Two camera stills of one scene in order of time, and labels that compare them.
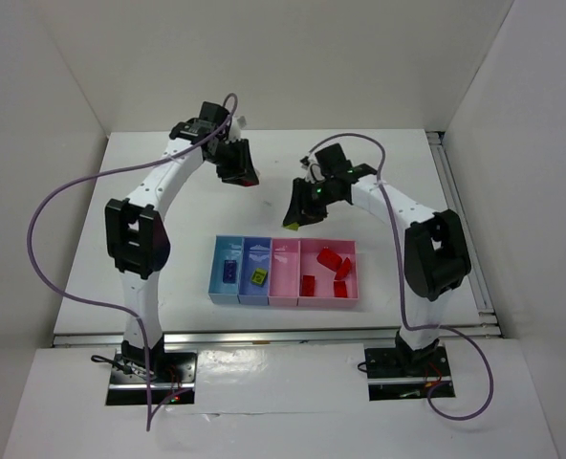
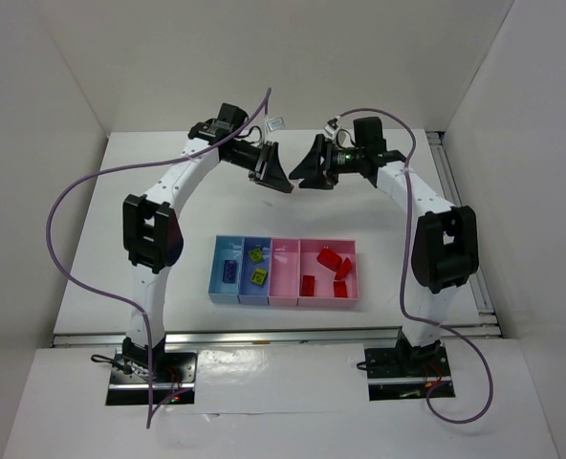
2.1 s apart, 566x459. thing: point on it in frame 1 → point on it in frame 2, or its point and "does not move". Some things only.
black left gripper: [238, 160] → [265, 161]
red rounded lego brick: [331, 259] does not move
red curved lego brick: [339, 289] does not move
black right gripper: [307, 200] → [322, 160]
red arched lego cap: [343, 270] does not move
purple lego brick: [229, 272] does not move
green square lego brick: [291, 226] → [255, 254]
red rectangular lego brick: [307, 288] does not move
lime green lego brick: [259, 276] does not move
